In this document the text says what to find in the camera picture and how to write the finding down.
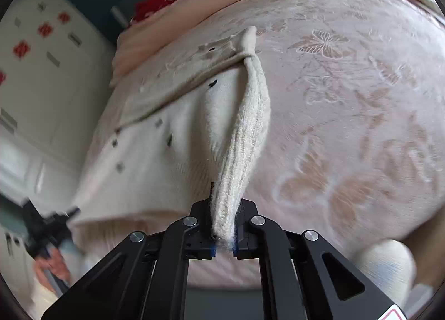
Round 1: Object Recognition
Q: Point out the red pillow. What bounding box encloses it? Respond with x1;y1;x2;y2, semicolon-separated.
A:
134;0;181;22

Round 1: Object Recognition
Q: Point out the white cloth bundle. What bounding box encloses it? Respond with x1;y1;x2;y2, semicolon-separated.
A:
356;239;416;307

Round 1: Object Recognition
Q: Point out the person's left hand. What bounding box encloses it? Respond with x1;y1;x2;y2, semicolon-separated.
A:
35;250;72;288

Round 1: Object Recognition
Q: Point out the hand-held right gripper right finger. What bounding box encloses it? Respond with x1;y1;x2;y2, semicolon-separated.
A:
233;198;407;320

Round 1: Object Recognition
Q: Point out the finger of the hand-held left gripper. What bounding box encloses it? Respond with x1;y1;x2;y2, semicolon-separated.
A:
52;206;81;227

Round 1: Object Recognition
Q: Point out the pink butterfly bedspread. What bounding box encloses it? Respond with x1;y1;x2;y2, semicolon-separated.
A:
73;0;445;289

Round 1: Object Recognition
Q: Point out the white wardrobe with red stickers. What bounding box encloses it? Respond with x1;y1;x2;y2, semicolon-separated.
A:
0;0;117;202

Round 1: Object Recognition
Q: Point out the cream knit sweater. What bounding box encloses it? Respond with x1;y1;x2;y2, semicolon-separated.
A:
71;25;272;249

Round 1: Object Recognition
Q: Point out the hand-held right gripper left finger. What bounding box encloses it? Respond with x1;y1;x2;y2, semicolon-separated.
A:
41;181;217;320

